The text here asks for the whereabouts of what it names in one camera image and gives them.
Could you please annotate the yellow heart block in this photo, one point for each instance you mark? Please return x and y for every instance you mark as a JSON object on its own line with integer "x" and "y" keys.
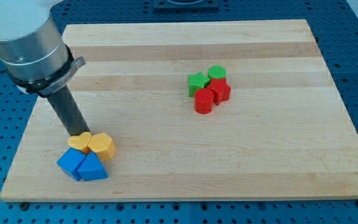
{"x": 80, "y": 142}

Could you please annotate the green star block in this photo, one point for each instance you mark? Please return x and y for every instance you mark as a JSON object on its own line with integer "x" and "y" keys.
{"x": 197, "y": 81}

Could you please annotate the blue cube block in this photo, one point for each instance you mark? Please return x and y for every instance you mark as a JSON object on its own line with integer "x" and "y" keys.
{"x": 70, "y": 162}

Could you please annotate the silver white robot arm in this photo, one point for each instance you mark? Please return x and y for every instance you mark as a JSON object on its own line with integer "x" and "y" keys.
{"x": 37, "y": 59}

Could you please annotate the yellow hexagon block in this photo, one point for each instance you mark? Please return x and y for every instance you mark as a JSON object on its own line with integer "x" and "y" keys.
{"x": 103, "y": 146}

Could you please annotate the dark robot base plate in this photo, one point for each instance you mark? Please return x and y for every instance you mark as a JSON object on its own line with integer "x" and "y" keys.
{"x": 185, "y": 4}

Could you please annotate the blue triangle block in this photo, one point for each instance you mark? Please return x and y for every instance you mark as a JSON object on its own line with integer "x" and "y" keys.
{"x": 92, "y": 168}

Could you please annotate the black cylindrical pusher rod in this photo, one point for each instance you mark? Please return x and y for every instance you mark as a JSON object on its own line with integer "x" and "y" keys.
{"x": 68, "y": 112}

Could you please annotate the wooden board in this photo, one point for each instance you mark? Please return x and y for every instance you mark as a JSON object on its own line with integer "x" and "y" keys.
{"x": 284, "y": 133}

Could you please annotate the red star block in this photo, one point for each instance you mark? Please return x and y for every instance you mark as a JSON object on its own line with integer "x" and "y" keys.
{"x": 220, "y": 89}

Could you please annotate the green cylinder block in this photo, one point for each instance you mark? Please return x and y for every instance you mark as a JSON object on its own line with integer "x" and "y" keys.
{"x": 217, "y": 72}

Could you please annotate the red cylinder block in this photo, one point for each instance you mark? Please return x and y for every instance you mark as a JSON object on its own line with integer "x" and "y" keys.
{"x": 203, "y": 101}

